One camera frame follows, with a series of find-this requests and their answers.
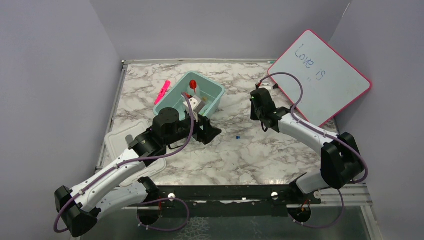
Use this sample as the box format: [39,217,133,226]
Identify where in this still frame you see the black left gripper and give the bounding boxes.
[164,111,222,147]

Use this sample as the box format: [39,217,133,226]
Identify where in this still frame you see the red capped wash bottle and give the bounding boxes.
[187,79,201,98]

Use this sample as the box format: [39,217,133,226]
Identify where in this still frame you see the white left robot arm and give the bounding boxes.
[53,107,222,237]

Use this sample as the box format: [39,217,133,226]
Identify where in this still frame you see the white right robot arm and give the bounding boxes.
[250,88,366,204]

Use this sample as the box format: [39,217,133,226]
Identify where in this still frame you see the teal plastic bin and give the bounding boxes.
[153,71,225,120]

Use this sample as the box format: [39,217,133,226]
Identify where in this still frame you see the pink framed whiteboard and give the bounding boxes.
[268,29,372,127]

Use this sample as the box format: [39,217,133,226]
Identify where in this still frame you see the pink highlighter marker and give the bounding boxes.
[154,80,171,105]

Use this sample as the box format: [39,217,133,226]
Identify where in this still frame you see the white plastic bin lid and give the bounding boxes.
[104,119,167,188]

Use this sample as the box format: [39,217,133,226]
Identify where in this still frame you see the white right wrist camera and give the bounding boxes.
[259,82,273,91]

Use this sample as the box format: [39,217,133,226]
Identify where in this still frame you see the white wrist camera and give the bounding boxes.
[259,82,273,91]
[183,95,206,116]

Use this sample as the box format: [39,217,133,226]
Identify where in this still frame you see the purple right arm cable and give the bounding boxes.
[257,72,369,229]

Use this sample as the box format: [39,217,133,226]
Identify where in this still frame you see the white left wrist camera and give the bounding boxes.
[183,95,206,116]

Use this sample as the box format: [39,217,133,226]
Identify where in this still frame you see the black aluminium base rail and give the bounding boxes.
[136,180,322,222]

